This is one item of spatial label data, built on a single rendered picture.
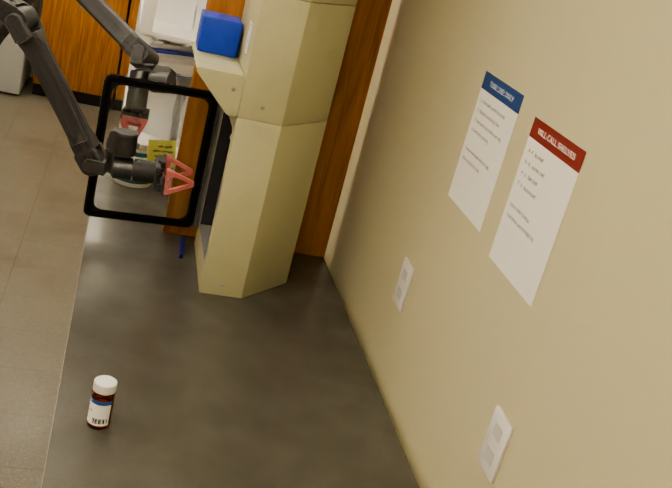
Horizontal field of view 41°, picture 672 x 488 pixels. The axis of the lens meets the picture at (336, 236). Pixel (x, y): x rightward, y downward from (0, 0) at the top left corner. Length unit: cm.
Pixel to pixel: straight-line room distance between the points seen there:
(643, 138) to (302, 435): 92
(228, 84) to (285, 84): 13
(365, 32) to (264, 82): 49
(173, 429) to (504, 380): 64
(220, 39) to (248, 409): 95
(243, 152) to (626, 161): 110
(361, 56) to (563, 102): 110
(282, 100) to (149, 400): 78
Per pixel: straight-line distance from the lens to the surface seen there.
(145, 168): 235
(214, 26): 234
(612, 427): 132
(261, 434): 185
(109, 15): 268
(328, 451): 185
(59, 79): 234
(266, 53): 216
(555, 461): 144
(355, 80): 260
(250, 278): 236
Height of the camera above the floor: 194
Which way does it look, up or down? 20 degrees down
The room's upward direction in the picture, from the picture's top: 15 degrees clockwise
